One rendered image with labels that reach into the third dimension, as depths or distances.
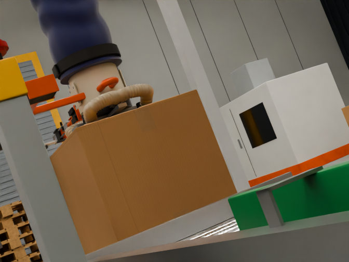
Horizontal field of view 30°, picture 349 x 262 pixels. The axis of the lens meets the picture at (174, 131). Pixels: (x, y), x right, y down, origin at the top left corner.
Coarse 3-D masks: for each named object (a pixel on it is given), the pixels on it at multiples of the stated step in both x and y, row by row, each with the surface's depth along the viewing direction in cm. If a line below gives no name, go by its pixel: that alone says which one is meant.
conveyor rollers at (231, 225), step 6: (228, 222) 181; (234, 222) 172; (210, 228) 180; (216, 228) 179; (222, 228) 170; (228, 228) 161; (234, 228) 153; (198, 234) 177; (204, 234) 169; (210, 234) 168; (216, 234) 159
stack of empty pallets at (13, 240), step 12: (12, 204) 869; (0, 216) 910; (12, 216) 872; (24, 216) 933; (0, 228) 913; (12, 228) 864; (24, 228) 977; (12, 240) 857; (24, 240) 980; (0, 252) 949; (12, 252) 856; (24, 252) 862; (36, 252) 870
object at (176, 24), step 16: (160, 0) 552; (176, 0) 552; (176, 16) 549; (176, 32) 546; (176, 48) 554; (192, 48) 548; (192, 64) 544; (192, 80) 546; (208, 96) 543; (208, 112) 540; (224, 128) 542; (224, 144) 538; (240, 176) 537
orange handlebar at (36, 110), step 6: (108, 78) 204; (114, 78) 205; (102, 84) 204; (108, 84) 204; (114, 84) 208; (102, 90) 209; (72, 96) 210; (78, 96) 210; (84, 96) 211; (54, 102) 207; (60, 102) 208; (66, 102) 208; (72, 102) 210; (36, 108) 205; (42, 108) 205; (48, 108) 206; (54, 108) 207
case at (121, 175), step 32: (192, 96) 198; (96, 128) 185; (128, 128) 188; (160, 128) 192; (192, 128) 195; (64, 160) 206; (96, 160) 183; (128, 160) 186; (160, 160) 190; (192, 160) 193; (224, 160) 197; (64, 192) 220; (96, 192) 184; (128, 192) 184; (160, 192) 187; (192, 192) 191; (224, 192) 194; (96, 224) 195; (128, 224) 182
